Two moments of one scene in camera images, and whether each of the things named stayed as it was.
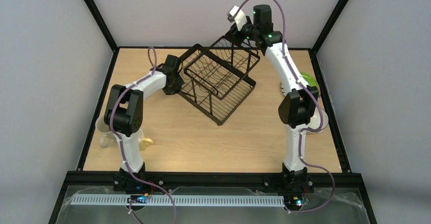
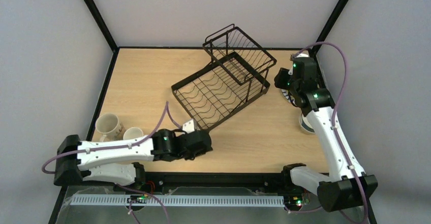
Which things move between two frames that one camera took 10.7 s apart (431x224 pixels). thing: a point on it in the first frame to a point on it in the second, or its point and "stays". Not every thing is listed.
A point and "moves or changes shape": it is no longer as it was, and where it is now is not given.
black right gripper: (234, 33) to (281, 80)
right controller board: (293, 200) stays
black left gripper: (178, 82) to (205, 141)
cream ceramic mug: (106, 136) stays
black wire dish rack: (214, 77) moves or changes shape
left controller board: (137, 199) stays
